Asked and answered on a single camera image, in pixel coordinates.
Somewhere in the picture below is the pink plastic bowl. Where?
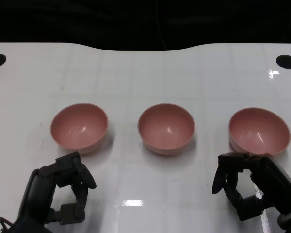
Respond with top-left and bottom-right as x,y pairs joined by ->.
137,103 -> 196,156
50,102 -> 109,155
228,107 -> 291,156

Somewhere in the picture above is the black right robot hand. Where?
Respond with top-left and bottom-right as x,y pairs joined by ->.
212,152 -> 291,222

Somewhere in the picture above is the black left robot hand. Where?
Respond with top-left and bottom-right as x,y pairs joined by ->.
16,151 -> 97,233

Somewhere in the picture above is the red cable loop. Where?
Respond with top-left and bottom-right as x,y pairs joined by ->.
0,216 -> 13,232

